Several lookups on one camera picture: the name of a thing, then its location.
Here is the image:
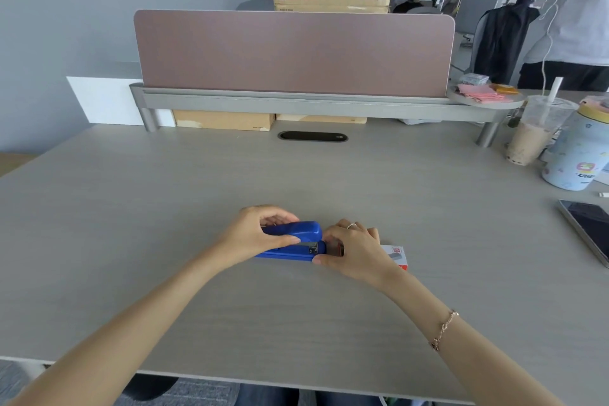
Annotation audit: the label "person's right hand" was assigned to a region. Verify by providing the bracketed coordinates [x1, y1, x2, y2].
[311, 219, 406, 293]

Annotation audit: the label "white red staple box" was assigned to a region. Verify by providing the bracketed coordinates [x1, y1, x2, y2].
[380, 244, 409, 272]

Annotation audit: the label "person's right forearm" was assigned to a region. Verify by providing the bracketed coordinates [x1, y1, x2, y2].
[383, 272, 569, 406]

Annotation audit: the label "grey standing whiteboard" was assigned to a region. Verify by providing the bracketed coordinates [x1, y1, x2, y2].
[454, 0, 508, 36]

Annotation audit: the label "flat brown cardboard box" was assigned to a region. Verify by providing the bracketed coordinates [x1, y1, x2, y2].
[172, 109, 276, 132]

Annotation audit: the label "person's left hand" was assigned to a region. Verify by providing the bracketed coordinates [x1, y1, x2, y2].
[222, 205, 302, 271]

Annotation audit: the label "black oval cable grommet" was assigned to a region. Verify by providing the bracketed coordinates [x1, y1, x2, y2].
[277, 131, 349, 143]

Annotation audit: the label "pink desk divider panel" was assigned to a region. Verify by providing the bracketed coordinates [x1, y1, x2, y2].
[134, 9, 456, 98]

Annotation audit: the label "black smartphone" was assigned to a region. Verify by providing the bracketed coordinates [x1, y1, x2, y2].
[557, 199, 609, 270]

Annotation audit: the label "white earphone cable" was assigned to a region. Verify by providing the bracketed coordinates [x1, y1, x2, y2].
[541, 0, 574, 88]

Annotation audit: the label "black jacket on chair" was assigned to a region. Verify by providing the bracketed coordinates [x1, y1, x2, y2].
[474, 4, 541, 86]

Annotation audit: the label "pink sticky notes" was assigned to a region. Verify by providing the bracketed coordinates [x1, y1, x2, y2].
[456, 83, 515, 103]

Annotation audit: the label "person's left forearm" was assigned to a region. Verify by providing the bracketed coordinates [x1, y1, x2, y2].
[0, 245, 235, 406]

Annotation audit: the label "grey metal desk shelf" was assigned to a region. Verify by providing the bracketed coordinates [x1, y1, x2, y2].
[129, 82, 525, 148]

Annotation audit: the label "plastic milk tea cup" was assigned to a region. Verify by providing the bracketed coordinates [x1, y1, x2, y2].
[505, 95, 580, 167]

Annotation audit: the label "blue stapler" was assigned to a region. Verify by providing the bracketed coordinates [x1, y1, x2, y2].
[255, 221, 327, 263]

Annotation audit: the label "thin brown cardboard box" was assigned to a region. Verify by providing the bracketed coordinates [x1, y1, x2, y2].
[275, 114, 368, 125]

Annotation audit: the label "rose gold chain bracelet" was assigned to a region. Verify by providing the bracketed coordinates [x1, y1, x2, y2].
[429, 310, 460, 352]

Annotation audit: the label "light blue patterned bottle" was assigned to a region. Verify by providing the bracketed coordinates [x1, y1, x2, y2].
[541, 96, 609, 192]

